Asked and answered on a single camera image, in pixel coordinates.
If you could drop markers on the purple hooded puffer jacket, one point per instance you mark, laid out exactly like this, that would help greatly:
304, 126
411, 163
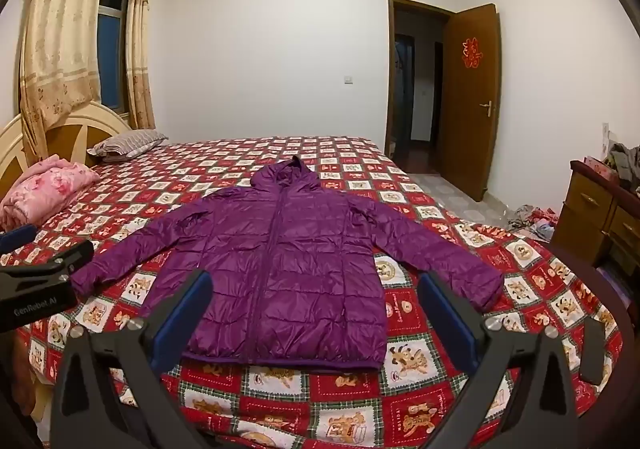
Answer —
300, 254

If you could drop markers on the window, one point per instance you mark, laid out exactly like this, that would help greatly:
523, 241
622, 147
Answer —
112, 29

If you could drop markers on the wide beige floral curtain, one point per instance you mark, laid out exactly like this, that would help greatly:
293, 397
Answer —
60, 29

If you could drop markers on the dark wooden door frame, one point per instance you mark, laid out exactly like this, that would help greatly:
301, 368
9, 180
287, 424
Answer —
391, 79

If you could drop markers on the red checkered cartoon bedspread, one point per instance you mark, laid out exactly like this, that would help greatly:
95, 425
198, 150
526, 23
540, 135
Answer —
350, 164

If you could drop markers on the pink floral pillow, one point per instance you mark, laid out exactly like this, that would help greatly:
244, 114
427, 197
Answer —
45, 184

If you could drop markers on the pink box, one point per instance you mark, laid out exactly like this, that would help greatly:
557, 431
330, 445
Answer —
600, 169

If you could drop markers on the dark wooden bed frame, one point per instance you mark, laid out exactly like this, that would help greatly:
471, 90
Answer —
622, 311

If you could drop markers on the red paper door decoration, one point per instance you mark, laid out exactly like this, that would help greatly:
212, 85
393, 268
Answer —
471, 53

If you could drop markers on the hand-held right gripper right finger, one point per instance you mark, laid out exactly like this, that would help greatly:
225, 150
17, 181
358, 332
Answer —
441, 310

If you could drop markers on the striped grey pillow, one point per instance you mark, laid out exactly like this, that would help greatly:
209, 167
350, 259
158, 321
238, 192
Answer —
130, 141

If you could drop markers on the brown wooden door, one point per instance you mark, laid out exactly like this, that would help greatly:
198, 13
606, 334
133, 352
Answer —
470, 139

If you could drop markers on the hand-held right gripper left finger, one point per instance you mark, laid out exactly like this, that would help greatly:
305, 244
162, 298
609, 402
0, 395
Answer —
196, 301

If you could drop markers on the pile of clothes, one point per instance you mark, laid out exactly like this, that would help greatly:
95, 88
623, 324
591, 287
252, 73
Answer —
532, 221

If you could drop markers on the cream wooden headboard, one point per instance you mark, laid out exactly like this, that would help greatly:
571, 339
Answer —
75, 121

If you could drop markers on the brown wooden dresser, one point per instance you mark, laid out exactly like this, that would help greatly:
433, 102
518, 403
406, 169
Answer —
585, 204

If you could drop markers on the grey cloth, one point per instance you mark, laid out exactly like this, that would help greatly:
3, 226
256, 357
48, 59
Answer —
625, 161

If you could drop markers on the narrow beige floral curtain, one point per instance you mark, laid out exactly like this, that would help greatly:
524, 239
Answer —
140, 54

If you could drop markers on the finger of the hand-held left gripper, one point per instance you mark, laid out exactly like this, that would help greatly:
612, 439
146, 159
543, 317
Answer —
72, 256
17, 236

